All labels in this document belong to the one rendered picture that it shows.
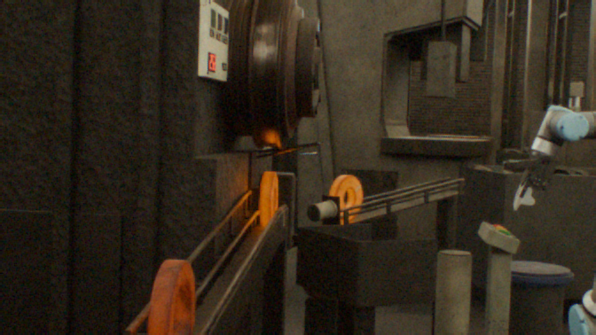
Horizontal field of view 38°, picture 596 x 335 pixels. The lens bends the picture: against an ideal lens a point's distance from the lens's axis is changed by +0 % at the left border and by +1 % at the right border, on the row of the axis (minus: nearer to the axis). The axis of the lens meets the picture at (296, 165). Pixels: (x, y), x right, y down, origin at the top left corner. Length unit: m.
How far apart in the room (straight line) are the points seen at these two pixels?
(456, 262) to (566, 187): 1.58
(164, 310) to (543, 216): 3.34
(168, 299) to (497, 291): 1.96
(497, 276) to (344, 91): 2.30
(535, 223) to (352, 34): 1.58
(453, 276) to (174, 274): 1.83
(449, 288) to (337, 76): 2.36
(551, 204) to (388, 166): 1.05
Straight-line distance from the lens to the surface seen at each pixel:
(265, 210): 2.41
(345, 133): 5.17
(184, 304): 1.50
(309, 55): 2.33
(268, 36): 2.27
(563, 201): 4.56
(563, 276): 3.43
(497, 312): 3.17
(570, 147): 6.55
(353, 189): 2.97
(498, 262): 3.14
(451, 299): 3.10
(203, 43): 2.03
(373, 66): 5.13
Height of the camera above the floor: 0.97
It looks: 3 degrees down
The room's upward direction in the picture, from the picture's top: 2 degrees clockwise
